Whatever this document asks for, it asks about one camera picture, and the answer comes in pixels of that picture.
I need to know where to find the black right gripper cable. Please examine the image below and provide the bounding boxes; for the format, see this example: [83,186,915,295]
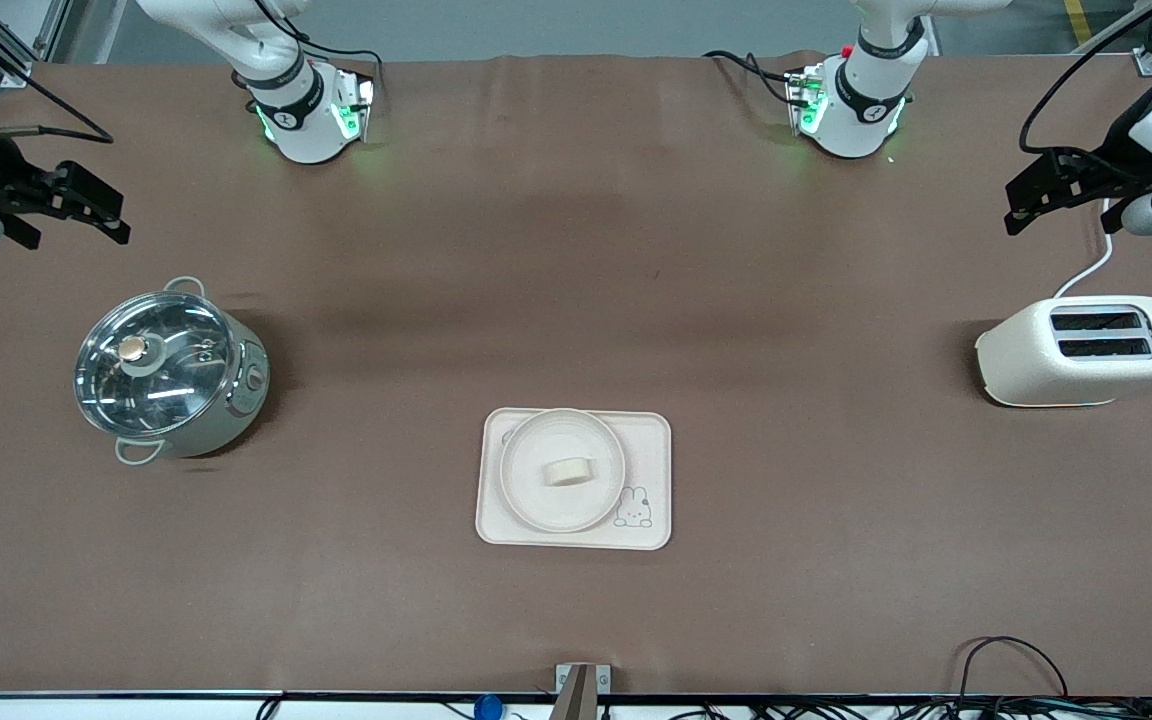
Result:
[0,60,116,145]

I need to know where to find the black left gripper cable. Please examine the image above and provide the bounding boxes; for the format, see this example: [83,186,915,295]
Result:
[1019,0,1152,157]

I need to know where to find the cream two-slot toaster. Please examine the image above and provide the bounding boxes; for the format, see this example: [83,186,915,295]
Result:
[974,295,1152,409]

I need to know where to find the black right arm base cable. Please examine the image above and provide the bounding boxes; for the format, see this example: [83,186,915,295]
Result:
[254,0,385,103]

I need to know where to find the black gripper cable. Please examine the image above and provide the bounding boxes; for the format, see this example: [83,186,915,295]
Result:
[0,60,116,145]
[1019,0,1152,157]

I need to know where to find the pale round bun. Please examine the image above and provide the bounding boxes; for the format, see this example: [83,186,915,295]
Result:
[539,457,598,489]

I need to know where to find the black cable bundle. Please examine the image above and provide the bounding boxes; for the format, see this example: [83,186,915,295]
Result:
[626,697,1152,720]

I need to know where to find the steel pot with glass lid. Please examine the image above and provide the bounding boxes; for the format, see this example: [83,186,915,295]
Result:
[73,277,271,467]

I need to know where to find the black left arm base cable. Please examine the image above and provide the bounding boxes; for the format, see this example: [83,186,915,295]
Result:
[703,49,803,103]

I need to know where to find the cream round plate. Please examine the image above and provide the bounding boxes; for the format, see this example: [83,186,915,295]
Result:
[499,408,628,534]

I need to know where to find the grey metal camera mount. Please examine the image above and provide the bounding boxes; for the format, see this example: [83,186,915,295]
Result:
[554,663,613,720]

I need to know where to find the looped black cable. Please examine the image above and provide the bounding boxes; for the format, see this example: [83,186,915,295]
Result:
[955,636,1070,702]

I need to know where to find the glass pot lid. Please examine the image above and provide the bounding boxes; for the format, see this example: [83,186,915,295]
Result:
[74,292,236,437]

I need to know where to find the white toaster power cable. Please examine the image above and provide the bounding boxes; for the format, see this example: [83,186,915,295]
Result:
[1052,198,1116,301]

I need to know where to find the cream tray with rabbit print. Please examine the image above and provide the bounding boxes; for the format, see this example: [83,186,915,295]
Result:
[476,407,674,552]

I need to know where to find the black arm base cable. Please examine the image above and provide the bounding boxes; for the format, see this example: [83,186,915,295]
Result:
[254,0,385,103]
[703,49,803,103]

